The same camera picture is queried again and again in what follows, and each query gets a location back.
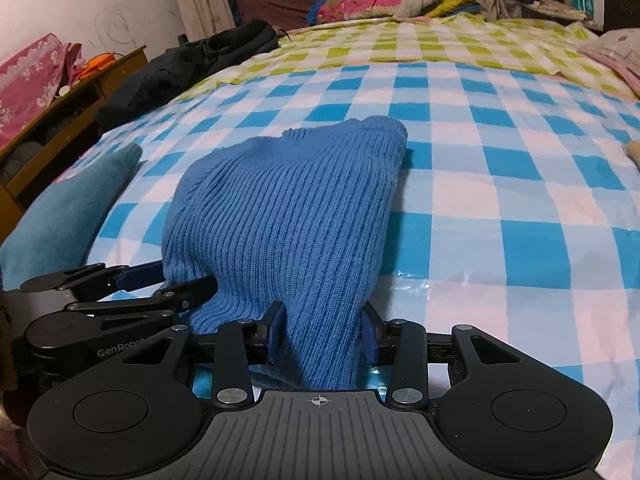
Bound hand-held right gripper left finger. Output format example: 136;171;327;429
117;301;286;411

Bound wooden side cabinet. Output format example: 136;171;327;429
0;45;148;246

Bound blue knit sweater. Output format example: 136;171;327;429
161;116;409;392

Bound black clothes pile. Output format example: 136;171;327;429
95;21;278;133

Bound pink floral quilt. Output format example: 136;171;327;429
317;0;441;23

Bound green checkered bedsheet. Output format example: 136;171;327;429
200;10;636;98

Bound yellow blanket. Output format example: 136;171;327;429
427;0;481;18

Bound cluttered nightstand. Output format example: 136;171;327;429
530;0;596;23

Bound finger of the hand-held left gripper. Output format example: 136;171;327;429
65;276;219;329
20;260;166;302

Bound pink floral cloth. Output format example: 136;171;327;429
0;32;83;151

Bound white and pink clothes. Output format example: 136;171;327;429
577;30;640;98

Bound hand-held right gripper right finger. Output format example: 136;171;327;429
361;305;532;411

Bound orange item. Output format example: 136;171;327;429
80;52;121;78

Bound blue checkered sheet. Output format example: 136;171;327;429
0;62;640;480

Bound teal cloth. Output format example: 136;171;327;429
0;142;143;291

